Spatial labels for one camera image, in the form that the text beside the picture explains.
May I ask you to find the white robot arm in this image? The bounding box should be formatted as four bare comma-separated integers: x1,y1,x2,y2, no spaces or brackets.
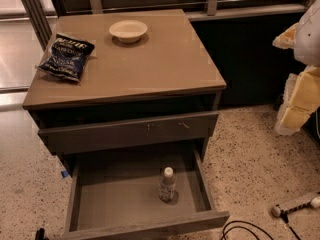
272,0,320,135

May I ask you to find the brown wooden drawer cabinet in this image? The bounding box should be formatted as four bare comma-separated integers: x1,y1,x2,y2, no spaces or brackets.
22,9,231,240

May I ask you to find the white striped floor tool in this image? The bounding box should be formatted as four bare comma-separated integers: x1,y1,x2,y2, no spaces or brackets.
271,192,320,218

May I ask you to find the clear plastic water bottle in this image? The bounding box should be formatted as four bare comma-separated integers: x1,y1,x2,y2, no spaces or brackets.
158,167,176,202

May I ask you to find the black floor cable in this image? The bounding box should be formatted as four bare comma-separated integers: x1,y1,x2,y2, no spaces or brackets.
220,220,274,240

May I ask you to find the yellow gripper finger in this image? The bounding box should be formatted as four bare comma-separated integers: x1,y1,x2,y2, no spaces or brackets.
275,66,320,135
272,23,298,49

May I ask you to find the white paper bowl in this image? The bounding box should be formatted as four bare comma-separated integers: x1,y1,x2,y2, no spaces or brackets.
109,20,148,44

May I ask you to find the blue tape piece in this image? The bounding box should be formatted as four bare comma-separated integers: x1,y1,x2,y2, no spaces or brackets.
61,170,69,178

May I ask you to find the black object at bottom edge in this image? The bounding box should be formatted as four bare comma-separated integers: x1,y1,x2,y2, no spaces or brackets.
35,228,47,240

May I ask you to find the dark blue chip bag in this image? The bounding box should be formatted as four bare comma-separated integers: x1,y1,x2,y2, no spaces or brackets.
37,33,95,82

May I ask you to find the closed top drawer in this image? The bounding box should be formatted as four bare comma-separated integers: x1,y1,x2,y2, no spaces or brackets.
38,111,218,155

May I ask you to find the open middle drawer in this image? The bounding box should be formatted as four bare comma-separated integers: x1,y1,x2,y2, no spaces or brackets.
57,142,229,240

